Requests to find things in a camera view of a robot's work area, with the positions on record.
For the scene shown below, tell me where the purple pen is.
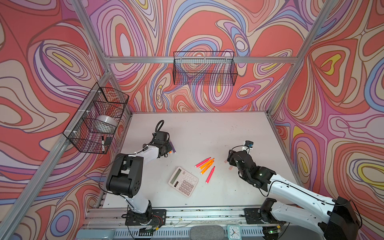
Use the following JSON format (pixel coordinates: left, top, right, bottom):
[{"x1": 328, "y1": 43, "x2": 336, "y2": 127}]
[{"x1": 170, "y1": 141, "x2": 176, "y2": 153}]

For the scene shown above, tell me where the pink pen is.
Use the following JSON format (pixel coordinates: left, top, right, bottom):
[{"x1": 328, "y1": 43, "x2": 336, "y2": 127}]
[
  {"x1": 195, "y1": 158, "x2": 211, "y2": 168},
  {"x1": 206, "y1": 167, "x2": 216, "y2": 184}
]

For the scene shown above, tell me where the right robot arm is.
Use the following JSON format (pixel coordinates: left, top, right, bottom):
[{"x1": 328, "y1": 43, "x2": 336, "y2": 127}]
[{"x1": 227, "y1": 150, "x2": 362, "y2": 240}]

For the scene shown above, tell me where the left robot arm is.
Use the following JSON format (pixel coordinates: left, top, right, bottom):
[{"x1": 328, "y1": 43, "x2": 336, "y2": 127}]
[{"x1": 105, "y1": 131, "x2": 173, "y2": 214}]

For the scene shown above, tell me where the pink calculator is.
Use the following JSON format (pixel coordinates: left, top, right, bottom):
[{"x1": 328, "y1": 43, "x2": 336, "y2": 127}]
[{"x1": 168, "y1": 167, "x2": 199, "y2": 198}]

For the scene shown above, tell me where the black marker in basket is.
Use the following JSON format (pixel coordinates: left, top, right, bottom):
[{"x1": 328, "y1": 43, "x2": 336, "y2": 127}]
[{"x1": 101, "y1": 136, "x2": 106, "y2": 154}]

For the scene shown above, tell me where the silver tape roll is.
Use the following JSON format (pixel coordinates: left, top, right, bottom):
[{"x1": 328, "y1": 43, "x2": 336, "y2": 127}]
[{"x1": 94, "y1": 115, "x2": 118, "y2": 134}]

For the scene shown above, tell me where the small white clock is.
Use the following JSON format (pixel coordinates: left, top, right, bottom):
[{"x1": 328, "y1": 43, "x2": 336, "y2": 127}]
[{"x1": 227, "y1": 225, "x2": 242, "y2": 240}]

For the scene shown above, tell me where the grey padded cushion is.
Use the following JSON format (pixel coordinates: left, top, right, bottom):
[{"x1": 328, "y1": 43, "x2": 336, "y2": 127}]
[{"x1": 190, "y1": 225, "x2": 225, "y2": 240}]

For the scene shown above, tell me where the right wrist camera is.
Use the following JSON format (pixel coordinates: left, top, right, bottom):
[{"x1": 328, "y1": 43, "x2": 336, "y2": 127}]
[{"x1": 244, "y1": 140, "x2": 254, "y2": 150}]

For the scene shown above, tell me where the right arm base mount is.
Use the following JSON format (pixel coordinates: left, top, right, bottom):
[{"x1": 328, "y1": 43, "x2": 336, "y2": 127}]
[{"x1": 241, "y1": 198, "x2": 285, "y2": 224}]

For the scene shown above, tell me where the black wire basket left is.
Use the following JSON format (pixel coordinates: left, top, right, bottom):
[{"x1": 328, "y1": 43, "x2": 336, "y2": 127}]
[{"x1": 63, "y1": 83, "x2": 129, "y2": 154}]

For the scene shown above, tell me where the black wire basket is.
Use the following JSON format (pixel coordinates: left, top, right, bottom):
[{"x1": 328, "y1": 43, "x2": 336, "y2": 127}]
[
  {"x1": 63, "y1": 83, "x2": 129, "y2": 154},
  {"x1": 173, "y1": 50, "x2": 238, "y2": 86}
]

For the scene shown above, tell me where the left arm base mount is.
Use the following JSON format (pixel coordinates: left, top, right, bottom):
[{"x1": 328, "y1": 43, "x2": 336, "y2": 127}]
[{"x1": 122, "y1": 209, "x2": 167, "y2": 227}]

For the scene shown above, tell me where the black wire basket back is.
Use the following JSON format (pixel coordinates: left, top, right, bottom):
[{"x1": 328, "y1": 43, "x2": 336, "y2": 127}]
[{"x1": 173, "y1": 50, "x2": 238, "y2": 86}]

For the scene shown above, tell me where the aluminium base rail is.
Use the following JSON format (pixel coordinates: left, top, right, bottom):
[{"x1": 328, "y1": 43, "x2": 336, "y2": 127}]
[{"x1": 81, "y1": 205, "x2": 260, "y2": 229}]

